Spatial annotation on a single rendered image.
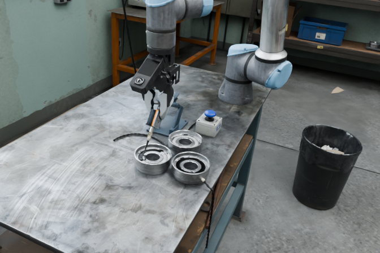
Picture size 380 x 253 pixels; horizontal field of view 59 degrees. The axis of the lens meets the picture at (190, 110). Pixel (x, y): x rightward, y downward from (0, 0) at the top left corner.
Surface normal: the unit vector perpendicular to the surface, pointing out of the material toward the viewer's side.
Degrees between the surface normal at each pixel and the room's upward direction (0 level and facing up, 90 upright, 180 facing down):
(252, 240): 0
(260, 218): 0
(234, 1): 90
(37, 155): 0
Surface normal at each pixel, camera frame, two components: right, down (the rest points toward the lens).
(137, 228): 0.08, -0.89
